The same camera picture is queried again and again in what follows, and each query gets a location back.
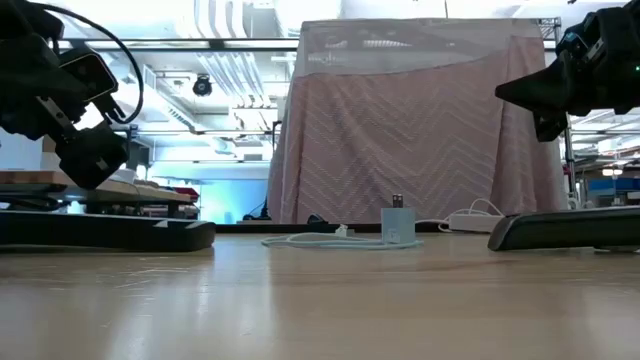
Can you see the wooden workbench with black legs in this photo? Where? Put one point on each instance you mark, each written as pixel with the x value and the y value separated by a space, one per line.
pixel 150 195

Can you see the cardboard box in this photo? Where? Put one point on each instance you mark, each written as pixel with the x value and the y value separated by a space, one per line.
pixel 50 150

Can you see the black USB power strip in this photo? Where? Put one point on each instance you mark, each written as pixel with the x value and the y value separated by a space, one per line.
pixel 100 232

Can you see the red tray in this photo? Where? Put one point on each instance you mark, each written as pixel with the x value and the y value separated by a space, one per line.
pixel 185 193

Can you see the black aluminium table frame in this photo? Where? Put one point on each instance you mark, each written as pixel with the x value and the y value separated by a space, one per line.
pixel 275 228

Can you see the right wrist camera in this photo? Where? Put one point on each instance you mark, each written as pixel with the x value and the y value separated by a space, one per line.
pixel 575 42

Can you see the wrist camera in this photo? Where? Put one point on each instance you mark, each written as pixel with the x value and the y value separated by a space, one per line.
pixel 575 42
pixel 87 75

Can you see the pink chevron blanket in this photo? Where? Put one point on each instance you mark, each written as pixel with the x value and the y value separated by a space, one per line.
pixel 400 125

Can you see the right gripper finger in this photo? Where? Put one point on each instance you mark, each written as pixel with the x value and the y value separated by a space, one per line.
pixel 545 90
pixel 550 125

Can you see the light blue wall charger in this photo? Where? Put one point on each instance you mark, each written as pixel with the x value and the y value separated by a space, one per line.
pixel 397 225

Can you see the black ceiling spotlight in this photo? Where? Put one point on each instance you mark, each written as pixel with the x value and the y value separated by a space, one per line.
pixel 202 86

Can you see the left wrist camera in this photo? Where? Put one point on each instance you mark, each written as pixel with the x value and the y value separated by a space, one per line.
pixel 87 75

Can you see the white power strip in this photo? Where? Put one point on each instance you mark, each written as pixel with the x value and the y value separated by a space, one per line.
pixel 475 222

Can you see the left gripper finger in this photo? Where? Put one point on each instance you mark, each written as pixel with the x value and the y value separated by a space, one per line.
pixel 92 157

